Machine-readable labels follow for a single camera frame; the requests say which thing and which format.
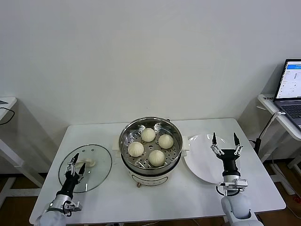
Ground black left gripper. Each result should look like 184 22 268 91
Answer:
57 153 87 197

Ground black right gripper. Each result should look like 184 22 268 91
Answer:
210 132 244 176

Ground glass lid with white handle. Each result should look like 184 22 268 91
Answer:
58 144 112 193

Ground white steamed baozi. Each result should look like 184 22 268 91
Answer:
158 134 174 149
127 141 144 157
148 150 166 167
141 128 156 143

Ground perforated steel steamer basket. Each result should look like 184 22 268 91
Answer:
118 117 183 170

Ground white round plate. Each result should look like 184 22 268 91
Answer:
182 134 241 184

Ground white side table with laptop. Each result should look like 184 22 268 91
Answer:
256 93 301 195

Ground white electric cooker base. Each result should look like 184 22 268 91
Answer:
112 136 190 189

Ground grey open laptop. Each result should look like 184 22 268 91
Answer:
273 58 301 131

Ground black cable plug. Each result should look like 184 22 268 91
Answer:
249 137 262 163

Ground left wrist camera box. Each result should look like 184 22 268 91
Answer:
63 200 83 212

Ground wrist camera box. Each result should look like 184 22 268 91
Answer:
63 200 83 212
231 178 249 189

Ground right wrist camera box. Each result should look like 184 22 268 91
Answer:
231 178 249 189

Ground white laptop cable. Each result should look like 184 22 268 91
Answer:
260 110 286 139

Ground thin black table cable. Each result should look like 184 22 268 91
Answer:
0 107 15 125

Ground white side table with cable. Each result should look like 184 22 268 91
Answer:
0 96 45 197

